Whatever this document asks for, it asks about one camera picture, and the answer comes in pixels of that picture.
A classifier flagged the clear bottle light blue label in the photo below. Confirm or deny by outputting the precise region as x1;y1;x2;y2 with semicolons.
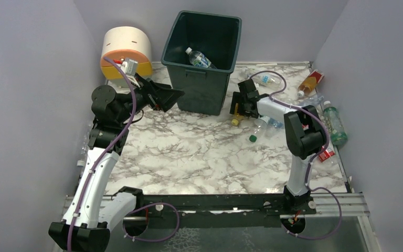
250;73;281;86

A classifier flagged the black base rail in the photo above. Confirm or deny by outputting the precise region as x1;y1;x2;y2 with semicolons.
75;193;317;230

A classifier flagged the crumpled clear bottle white cap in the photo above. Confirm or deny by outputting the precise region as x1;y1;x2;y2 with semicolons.
298;94;324;107

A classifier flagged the clear bottle green white label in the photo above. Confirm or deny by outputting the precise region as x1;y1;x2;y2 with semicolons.
248;115;270;143

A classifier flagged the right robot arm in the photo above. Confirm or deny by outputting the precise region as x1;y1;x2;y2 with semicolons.
230;79;328;212

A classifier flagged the dark green plastic bin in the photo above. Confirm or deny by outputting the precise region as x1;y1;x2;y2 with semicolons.
161;10;242;116

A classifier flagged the clear bottle dark green label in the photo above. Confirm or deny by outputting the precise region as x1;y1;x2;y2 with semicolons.
185;47;217;69

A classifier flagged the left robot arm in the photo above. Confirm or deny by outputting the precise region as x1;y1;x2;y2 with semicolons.
48;75;184;251

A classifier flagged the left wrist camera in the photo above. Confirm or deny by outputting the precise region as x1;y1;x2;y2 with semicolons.
114;58;139;76

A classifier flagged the cream orange drawer box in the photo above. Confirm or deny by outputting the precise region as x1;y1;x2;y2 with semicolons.
100;26;153;88

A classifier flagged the aluminium frame rail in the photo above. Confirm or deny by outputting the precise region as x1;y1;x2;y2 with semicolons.
61;193;370;218

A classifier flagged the amber tea bottle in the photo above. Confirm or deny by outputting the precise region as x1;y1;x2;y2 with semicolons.
296;69;324;99

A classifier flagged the yellow juice bottle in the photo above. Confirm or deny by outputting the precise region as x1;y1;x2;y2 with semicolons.
231;103;246;126

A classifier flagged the red cap bottle right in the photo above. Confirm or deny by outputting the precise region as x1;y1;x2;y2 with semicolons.
317;145;336;164

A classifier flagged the green tea bottle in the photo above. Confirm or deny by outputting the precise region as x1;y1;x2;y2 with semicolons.
323;101;348;146

